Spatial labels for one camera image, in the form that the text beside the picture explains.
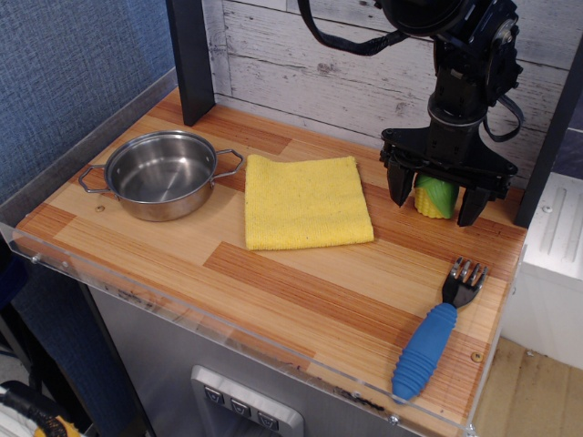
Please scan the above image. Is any black right upright post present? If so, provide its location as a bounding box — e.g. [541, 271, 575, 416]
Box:
[514, 0, 583, 227]

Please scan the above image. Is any white ribbed box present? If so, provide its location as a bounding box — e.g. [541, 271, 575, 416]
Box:
[523, 172, 582, 280]

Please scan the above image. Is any yellow folded cloth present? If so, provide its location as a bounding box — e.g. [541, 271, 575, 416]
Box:
[245, 155, 374, 250]

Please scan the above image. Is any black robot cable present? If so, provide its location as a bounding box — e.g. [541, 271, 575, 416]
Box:
[296, 0, 406, 57]

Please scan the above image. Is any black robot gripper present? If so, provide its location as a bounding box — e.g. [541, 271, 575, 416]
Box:
[381, 117, 518, 227]

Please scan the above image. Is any black left upright post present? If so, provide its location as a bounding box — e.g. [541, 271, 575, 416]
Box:
[166, 0, 215, 127]

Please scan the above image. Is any green yellow toy corn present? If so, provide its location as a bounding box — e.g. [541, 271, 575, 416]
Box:
[414, 174, 459, 219]

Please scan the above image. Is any stainless steel pot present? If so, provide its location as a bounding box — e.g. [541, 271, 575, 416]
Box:
[78, 130, 245, 222]

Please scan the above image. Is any black upright post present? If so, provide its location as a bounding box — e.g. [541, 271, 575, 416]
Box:
[166, 0, 215, 127]
[514, 0, 583, 227]

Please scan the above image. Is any braided cable bundle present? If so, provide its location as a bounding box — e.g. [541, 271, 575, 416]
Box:
[0, 380, 81, 437]

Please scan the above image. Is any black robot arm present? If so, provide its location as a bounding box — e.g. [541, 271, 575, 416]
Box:
[381, 1, 524, 227]

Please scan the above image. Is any clear acrylic edge guard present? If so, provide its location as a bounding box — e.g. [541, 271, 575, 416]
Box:
[1, 220, 474, 436]

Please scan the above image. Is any blue handled metal fork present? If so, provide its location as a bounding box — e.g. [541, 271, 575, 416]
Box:
[391, 257, 488, 403]

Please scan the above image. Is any steel cabinet button panel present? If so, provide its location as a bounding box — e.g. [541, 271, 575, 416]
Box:
[190, 365, 304, 436]

